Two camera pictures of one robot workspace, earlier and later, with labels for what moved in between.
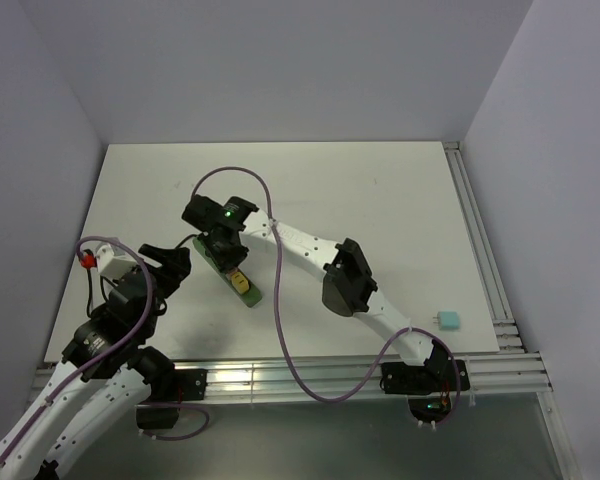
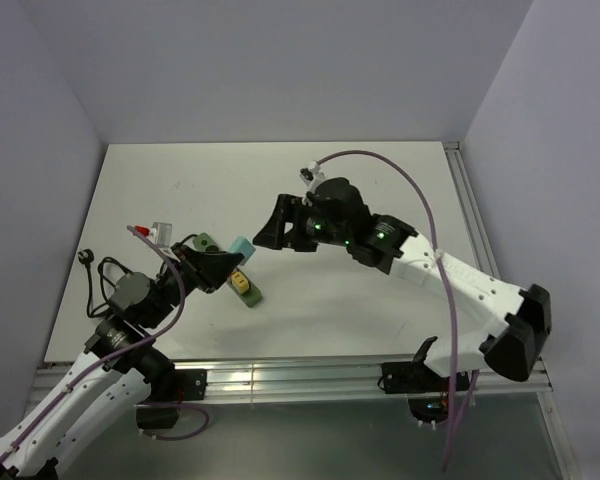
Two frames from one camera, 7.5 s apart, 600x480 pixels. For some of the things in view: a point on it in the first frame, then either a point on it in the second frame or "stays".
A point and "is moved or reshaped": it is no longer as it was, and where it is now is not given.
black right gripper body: (224, 257) -> (312, 229)
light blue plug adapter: (447, 320) is moved or reshaped
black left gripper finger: (175, 261) -> (213, 267)
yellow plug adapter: (240, 282) stays
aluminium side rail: (505, 327) stays
